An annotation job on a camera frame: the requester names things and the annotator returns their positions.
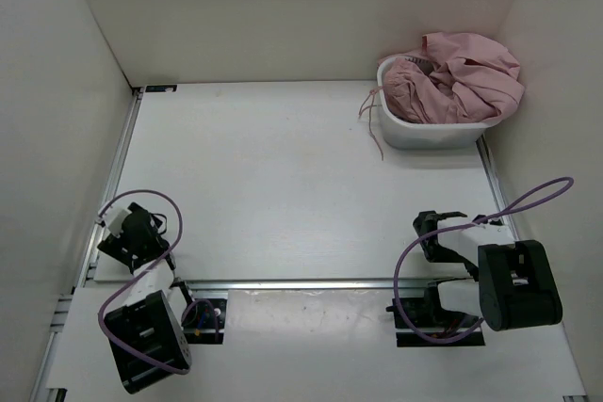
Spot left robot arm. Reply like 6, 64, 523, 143
98, 202, 198, 394

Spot pink trousers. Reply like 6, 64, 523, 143
358, 32, 525, 145

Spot black label strip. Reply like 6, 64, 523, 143
145, 85, 178, 93

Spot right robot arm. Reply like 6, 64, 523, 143
413, 211, 562, 331

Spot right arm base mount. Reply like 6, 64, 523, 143
385, 286, 478, 348

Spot white plastic basket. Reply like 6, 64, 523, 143
376, 54, 501, 151

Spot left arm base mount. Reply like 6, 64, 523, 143
181, 293, 228, 345

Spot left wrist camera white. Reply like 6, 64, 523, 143
96, 205, 130, 237

